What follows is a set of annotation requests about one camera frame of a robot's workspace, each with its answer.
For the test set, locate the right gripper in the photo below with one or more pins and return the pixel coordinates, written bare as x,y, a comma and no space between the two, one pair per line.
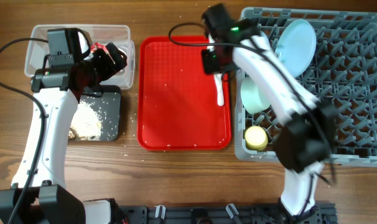
206,61

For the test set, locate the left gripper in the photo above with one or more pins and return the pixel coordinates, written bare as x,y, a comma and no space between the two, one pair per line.
109,67

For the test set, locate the white plastic fork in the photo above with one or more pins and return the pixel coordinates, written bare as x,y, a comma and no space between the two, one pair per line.
219,89

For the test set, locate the red snack wrapper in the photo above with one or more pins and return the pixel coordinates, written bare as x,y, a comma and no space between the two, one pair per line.
97,46

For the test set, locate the food scraps and rice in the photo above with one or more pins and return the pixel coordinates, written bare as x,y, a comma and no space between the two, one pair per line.
96,119

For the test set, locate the mint green bowl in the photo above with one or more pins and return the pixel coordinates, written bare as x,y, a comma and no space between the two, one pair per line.
253,100

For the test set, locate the light blue plate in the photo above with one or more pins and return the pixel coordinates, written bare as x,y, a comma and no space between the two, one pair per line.
296,47

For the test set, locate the yellow plastic cup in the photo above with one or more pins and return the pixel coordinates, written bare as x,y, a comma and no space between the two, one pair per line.
256,138

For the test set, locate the white napkin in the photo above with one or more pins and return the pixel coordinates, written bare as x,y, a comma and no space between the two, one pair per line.
91,54

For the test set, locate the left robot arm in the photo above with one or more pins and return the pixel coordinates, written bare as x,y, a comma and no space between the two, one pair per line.
37,193

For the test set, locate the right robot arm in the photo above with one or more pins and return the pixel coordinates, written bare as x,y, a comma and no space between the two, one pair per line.
308,124

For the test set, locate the black waste tray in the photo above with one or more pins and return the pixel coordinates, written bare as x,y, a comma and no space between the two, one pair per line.
60,107

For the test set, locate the grey dishwasher rack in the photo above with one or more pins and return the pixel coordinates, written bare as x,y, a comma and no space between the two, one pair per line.
343,70

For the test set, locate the clear plastic bin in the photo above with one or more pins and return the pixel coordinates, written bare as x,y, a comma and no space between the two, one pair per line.
119,35

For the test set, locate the red serving tray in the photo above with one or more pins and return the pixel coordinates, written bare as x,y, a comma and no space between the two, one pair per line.
177,102

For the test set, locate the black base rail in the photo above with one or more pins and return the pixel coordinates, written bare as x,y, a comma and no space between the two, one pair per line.
321,213

